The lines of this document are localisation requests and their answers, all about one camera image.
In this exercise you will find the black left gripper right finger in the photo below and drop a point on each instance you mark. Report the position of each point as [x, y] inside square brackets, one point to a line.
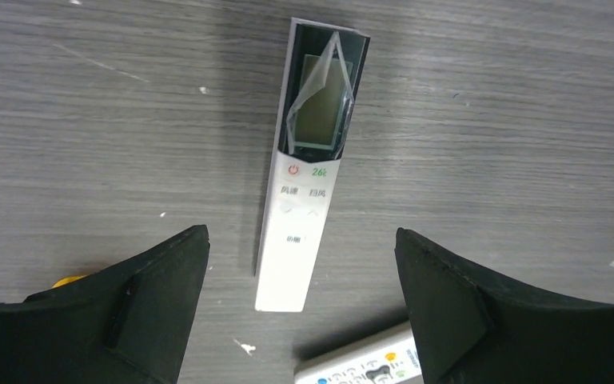
[472, 324]

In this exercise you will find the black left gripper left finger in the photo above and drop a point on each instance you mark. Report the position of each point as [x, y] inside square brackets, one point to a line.
[128, 323]

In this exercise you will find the slim white remote control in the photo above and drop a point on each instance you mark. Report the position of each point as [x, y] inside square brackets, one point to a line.
[322, 73]

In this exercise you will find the orange yellow round toy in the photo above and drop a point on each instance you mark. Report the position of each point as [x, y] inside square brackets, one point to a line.
[67, 280]

